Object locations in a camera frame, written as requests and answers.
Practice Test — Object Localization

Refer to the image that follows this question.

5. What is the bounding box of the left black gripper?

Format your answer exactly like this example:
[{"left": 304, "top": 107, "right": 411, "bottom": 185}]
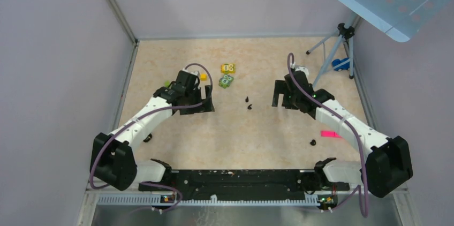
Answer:
[{"left": 180, "top": 85, "right": 214, "bottom": 115}]

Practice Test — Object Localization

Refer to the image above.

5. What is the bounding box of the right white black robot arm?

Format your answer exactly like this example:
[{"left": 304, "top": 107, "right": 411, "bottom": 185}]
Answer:
[{"left": 272, "top": 71, "right": 413, "bottom": 198}]

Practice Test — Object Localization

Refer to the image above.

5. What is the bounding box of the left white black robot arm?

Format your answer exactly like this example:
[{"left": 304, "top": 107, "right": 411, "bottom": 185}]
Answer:
[{"left": 89, "top": 69, "right": 214, "bottom": 191}]

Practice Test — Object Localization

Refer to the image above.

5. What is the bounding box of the green number block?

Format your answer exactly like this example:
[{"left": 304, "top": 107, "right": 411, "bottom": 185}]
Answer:
[{"left": 218, "top": 74, "right": 234, "bottom": 89}]

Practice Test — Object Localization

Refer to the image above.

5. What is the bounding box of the yellow number block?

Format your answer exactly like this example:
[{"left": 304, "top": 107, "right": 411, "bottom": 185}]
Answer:
[{"left": 221, "top": 63, "right": 236, "bottom": 74}]

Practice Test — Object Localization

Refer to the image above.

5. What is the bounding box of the blue toy car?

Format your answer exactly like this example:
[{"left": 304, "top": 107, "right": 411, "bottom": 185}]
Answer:
[{"left": 331, "top": 57, "right": 350, "bottom": 71}]

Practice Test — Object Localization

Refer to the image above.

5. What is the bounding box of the pink marker pen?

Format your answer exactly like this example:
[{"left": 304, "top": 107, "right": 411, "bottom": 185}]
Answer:
[{"left": 321, "top": 130, "right": 342, "bottom": 138}]

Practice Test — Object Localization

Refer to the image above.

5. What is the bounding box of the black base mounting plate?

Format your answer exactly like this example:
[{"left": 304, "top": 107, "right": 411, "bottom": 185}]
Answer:
[{"left": 138, "top": 169, "right": 350, "bottom": 201}]

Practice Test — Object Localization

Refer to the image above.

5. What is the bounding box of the light blue tripod stand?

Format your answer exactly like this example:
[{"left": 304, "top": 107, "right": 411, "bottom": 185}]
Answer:
[{"left": 306, "top": 12, "right": 360, "bottom": 87}]

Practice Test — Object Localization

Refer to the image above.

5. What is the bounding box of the white cable duct strip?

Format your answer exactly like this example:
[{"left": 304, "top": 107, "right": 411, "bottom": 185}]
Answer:
[{"left": 97, "top": 194, "right": 320, "bottom": 206}]

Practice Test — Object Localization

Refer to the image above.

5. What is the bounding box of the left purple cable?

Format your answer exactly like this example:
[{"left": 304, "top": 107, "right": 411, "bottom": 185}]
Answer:
[{"left": 88, "top": 63, "right": 214, "bottom": 214}]

